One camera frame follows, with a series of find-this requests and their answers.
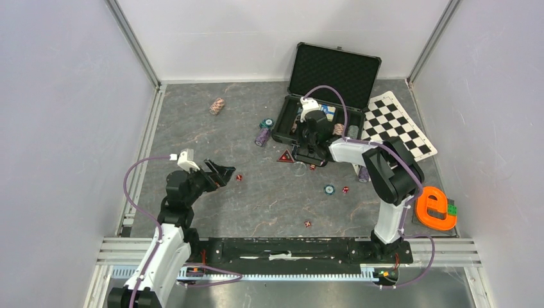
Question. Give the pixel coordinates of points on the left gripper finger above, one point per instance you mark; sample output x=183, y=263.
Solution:
x=215, y=168
x=221, y=175

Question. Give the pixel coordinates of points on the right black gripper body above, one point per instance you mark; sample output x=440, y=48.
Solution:
x=304, y=136

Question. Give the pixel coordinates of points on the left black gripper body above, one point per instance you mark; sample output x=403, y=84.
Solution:
x=199, y=182

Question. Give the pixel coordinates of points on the purple chip stack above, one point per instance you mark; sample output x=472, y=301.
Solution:
x=363, y=175
x=262, y=137

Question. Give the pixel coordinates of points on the single green blue chip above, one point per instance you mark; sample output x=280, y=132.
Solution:
x=329, y=189

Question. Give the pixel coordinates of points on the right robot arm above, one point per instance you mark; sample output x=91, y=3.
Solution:
x=391, y=167

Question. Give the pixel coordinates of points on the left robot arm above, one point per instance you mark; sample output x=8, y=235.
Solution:
x=174, y=241

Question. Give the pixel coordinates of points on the black poker set case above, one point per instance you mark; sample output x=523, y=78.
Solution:
x=332, y=77

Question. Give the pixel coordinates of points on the pink chip stack in case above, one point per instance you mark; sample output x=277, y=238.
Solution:
x=339, y=129

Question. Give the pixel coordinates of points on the blue card box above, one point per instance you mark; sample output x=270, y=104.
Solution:
x=328, y=111

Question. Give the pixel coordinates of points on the red triangle all-in button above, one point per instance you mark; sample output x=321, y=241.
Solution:
x=286, y=157

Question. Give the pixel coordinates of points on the grey green chip stack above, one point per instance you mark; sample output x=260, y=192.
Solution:
x=352, y=132

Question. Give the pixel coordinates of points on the clear round dealer button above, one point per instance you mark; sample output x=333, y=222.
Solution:
x=299, y=169

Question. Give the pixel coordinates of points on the black white checkered mat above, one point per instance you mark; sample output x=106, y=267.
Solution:
x=387, y=118

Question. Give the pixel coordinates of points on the orange tape dispenser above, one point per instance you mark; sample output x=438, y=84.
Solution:
x=433, y=212

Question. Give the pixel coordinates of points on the dark grey mat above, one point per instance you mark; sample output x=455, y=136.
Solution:
x=425, y=225

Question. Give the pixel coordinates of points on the green toy block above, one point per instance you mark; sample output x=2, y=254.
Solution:
x=451, y=210

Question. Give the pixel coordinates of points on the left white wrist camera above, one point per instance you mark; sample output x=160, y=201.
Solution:
x=184, y=160

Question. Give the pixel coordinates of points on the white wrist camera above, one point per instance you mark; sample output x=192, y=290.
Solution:
x=184, y=160
x=308, y=105

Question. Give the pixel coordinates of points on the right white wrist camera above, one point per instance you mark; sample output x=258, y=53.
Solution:
x=308, y=105

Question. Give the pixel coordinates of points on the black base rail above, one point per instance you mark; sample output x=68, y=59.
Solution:
x=299, y=255

